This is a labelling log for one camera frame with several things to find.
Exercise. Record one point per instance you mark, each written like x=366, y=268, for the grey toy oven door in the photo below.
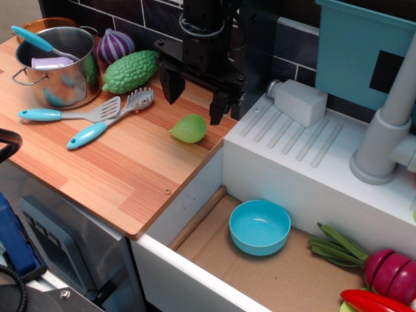
x=88, y=257

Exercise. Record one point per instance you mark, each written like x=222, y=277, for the teal toy cabinet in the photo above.
x=360, y=52

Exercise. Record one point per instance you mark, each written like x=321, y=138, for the wooden dowel strip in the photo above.
x=198, y=218

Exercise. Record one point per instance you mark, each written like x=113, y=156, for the blue plastic bowl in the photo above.
x=259, y=227

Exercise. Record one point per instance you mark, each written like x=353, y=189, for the grey slotted spatula blue handle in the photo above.
x=106, y=110

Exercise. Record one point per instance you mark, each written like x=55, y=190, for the black vertical post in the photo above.
x=257, y=27

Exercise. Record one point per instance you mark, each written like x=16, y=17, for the grey toy soap dispenser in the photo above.
x=302, y=103

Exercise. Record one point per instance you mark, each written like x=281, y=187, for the orange transparent lid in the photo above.
x=47, y=23

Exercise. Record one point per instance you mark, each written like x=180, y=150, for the magenta toy radish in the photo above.
x=385, y=272

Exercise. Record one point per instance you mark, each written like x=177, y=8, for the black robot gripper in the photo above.
x=202, y=58

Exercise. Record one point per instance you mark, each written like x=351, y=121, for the blue handled spoon in pot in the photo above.
x=40, y=43

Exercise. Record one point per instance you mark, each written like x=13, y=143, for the red toy chili pepper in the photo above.
x=361, y=300

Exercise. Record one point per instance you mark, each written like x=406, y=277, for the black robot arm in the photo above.
x=211, y=13

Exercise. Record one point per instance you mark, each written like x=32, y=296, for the grey toy faucet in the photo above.
x=387, y=142

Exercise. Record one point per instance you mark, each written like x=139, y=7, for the white toy sink unit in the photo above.
x=269, y=157

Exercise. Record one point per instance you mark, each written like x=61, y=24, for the purple striped toy onion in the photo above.
x=114, y=45

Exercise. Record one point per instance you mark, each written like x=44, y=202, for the grey pasta server blue handle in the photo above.
x=137, y=100

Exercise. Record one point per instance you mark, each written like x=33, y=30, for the green toy pear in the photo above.
x=190, y=129

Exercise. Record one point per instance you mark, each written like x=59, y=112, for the stainless steel pot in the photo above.
x=62, y=88

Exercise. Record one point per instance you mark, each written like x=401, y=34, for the green toy bitter gourd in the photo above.
x=130, y=71

